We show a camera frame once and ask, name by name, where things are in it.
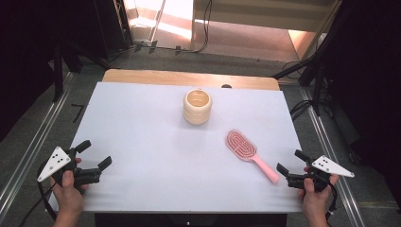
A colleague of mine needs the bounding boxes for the person's left hand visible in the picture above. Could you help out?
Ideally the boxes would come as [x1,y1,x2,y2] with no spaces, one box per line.
[48,157,90,218]

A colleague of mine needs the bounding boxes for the white board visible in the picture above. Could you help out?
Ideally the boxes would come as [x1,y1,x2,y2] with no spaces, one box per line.
[48,81,305,214]

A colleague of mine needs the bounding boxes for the silver metal stand leg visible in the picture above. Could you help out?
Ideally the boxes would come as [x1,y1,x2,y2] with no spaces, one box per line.
[148,0,167,44]

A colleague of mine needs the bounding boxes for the wooden table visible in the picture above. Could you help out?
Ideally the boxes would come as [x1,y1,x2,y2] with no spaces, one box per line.
[102,69,282,92]

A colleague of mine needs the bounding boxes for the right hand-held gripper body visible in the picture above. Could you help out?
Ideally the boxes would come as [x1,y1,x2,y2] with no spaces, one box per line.
[286,154,356,193]

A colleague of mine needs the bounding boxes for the person's right hand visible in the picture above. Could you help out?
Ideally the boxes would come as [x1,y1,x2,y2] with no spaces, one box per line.
[297,166,340,218]

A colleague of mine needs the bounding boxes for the hanging black cable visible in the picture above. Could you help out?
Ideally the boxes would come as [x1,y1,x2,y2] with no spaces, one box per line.
[191,0,213,54]

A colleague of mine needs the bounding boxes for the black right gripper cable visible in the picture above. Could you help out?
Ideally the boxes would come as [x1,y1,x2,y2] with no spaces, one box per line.
[324,181,339,221]

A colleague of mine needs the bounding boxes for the metal floor rail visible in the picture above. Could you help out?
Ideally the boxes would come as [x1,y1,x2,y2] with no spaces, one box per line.
[0,72,77,217]
[299,86,367,227]

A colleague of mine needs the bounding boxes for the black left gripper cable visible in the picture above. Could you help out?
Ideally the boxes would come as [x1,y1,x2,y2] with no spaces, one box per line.
[18,164,64,227]

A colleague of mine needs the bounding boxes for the cream ribbed wooden cup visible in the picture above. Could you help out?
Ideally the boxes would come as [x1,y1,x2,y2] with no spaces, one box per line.
[183,89,213,126]

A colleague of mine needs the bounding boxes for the black case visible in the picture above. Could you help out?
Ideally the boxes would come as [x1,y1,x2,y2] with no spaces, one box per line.
[94,0,134,61]

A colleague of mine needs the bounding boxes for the black cables on floor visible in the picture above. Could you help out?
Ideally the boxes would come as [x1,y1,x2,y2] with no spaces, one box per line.
[288,98,316,122]

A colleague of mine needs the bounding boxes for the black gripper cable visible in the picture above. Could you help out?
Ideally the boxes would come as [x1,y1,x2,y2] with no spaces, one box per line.
[18,164,64,227]
[324,181,339,221]

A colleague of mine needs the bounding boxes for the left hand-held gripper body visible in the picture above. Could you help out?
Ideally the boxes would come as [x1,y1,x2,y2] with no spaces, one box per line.
[37,146,102,187]

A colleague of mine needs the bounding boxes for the pink hairbrush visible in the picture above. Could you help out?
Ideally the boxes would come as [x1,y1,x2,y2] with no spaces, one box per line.
[225,128,281,184]

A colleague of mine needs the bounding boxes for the black metal stand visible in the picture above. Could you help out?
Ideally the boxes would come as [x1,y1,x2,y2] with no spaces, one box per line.
[272,0,346,117]
[51,41,112,102]

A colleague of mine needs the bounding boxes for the white cabinet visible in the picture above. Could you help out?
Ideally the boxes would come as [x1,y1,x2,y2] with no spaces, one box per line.
[192,0,336,33]

